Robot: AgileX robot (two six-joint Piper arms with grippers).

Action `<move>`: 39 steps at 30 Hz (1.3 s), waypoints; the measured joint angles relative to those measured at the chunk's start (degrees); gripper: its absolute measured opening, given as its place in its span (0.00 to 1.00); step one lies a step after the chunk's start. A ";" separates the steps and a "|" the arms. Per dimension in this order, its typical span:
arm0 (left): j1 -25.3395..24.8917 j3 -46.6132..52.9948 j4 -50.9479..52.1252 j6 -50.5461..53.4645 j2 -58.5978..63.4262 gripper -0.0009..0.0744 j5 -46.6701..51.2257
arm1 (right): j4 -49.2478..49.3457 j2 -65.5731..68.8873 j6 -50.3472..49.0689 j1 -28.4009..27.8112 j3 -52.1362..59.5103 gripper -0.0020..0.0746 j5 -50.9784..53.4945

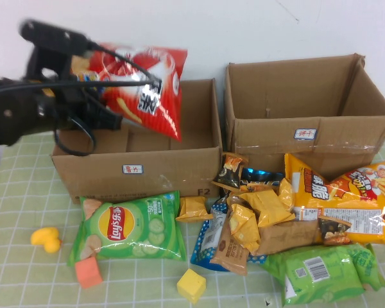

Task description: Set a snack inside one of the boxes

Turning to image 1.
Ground red shrimp chips bag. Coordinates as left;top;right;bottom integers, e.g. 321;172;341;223
71;42;189;142

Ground blue and black snack packet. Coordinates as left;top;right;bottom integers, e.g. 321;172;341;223
239;167;286;193

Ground cardboard box with red-text label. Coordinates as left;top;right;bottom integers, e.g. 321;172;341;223
50;78;224;205

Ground yellow rubber duck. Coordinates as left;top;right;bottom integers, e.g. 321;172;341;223
31;227;64;254

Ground yellow foam cube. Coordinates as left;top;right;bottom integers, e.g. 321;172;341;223
176;268;207;304

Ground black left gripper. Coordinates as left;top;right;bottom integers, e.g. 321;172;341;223
25;46;123;132

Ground brown biscuit bar wrapper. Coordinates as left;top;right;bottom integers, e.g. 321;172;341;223
209;221;251;277

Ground green checked tablecloth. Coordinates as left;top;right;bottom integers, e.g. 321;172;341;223
0;133;385;308

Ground large yellow crisps bag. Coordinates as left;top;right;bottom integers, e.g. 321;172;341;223
284;153;385;247

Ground yellow foil snack packet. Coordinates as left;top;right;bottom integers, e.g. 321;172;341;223
175;196;214;224
277;177;296;212
239;189;296;228
227;203;261;254

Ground small black snack packet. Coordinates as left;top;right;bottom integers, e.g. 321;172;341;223
317;215;353;246

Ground black and orange snack packet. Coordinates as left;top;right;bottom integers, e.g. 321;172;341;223
211;153;249;193

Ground blue polka dot packet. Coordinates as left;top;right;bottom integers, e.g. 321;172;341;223
190;198;267;273

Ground green Lay's chips bag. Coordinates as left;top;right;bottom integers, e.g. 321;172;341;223
67;191;187;267

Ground black looped cable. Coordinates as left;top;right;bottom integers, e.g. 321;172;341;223
53;117;96;157

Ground green biscuit package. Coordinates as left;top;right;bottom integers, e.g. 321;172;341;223
259;243;385;307

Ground cardboard box with blue-text label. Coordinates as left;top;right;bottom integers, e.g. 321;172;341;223
223;53;385;182

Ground orange foam cube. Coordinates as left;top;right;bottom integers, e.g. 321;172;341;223
74;256;104;289

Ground kraft brown long packet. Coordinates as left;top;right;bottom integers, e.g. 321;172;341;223
253;219;323;257

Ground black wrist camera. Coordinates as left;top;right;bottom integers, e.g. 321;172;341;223
18;19;96;58

